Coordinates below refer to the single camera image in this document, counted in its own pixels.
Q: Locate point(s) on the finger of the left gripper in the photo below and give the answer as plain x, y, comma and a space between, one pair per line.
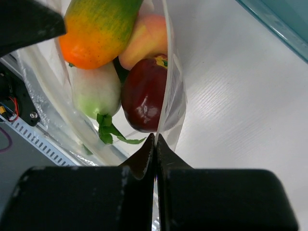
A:
27, 22

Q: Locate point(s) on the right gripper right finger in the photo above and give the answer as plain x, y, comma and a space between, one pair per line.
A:
194, 199

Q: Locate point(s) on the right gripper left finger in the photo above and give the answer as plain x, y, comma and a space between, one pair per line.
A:
85, 198

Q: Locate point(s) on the orange green mango toy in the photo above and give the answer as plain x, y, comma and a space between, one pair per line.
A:
97, 31

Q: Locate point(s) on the white radish toy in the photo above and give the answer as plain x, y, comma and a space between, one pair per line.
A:
96, 91

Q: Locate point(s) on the clear zip top bag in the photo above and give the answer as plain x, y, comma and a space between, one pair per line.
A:
45, 71

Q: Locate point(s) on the dark red apple toy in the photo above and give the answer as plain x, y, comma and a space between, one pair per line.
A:
143, 93

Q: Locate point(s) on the orange peach toy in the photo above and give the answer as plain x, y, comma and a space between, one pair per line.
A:
149, 38

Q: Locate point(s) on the green leaf toy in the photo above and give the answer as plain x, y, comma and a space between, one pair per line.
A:
107, 129

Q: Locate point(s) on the teal plastic tray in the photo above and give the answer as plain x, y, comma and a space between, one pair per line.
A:
287, 19

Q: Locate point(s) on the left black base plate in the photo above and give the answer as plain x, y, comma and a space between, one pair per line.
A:
15, 101

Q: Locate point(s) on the white slotted cable duct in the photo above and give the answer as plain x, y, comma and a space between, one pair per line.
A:
41, 142

